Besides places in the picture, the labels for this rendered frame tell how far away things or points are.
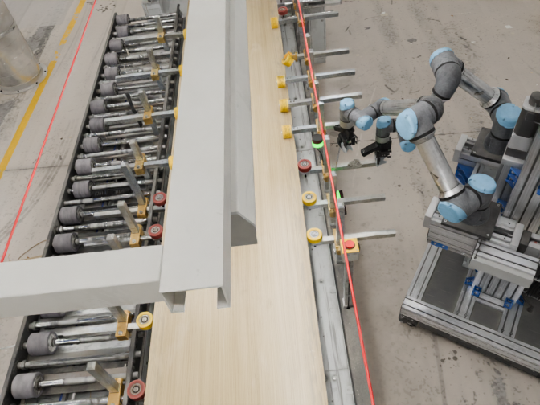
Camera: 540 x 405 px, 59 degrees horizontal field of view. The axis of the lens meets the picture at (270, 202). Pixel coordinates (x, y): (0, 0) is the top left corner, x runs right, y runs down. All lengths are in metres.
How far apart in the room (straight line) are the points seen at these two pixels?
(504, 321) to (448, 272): 0.42
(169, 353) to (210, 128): 1.68
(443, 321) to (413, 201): 1.10
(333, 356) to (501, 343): 1.04
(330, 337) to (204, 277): 1.99
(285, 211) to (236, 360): 0.83
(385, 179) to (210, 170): 3.33
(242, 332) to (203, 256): 1.69
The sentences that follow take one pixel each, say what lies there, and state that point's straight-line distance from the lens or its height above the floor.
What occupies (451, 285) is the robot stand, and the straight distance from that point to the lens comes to 3.17.
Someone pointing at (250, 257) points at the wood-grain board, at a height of 0.90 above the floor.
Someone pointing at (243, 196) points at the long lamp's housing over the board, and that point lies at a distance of 0.71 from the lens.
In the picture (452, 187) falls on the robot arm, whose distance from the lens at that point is 2.17.
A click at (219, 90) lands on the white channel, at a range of 0.75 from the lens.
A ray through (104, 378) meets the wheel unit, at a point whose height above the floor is 0.99.
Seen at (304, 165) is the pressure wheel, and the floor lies 0.90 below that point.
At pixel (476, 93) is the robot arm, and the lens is 2.63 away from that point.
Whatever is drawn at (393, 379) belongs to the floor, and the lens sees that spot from 3.09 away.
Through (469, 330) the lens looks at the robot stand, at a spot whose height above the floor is 0.23.
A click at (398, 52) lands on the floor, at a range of 5.24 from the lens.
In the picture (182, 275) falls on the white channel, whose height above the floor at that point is 2.46.
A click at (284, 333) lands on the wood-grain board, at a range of 2.20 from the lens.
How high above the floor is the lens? 2.90
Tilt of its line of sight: 50 degrees down
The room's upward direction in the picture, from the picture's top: 10 degrees counter-clockwise
